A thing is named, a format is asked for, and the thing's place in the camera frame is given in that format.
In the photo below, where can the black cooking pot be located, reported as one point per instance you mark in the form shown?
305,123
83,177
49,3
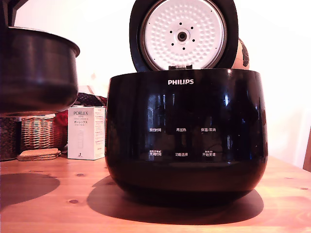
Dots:
36,72

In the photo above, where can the rice cooker lid white inner plate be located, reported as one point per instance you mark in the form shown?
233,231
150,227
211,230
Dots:
182,36

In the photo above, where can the black Philips rice cooker body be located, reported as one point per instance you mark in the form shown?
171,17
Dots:
184,136

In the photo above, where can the red knitted item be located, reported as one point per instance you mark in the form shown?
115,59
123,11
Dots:
61,118

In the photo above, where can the dark dotted fabric pouch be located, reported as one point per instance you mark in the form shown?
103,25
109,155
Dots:
90,98

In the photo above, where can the woven wicker basket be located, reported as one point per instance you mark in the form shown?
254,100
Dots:
39,133

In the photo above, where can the glass jar of coffee beans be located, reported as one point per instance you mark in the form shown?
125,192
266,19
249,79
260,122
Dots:
8,138

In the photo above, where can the white Porlex box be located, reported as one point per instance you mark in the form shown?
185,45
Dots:
83,136

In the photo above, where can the stack of cork coasters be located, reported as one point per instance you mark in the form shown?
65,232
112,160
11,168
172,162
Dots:
39,154

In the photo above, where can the orange patterned round object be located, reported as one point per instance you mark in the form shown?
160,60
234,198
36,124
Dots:
243,54

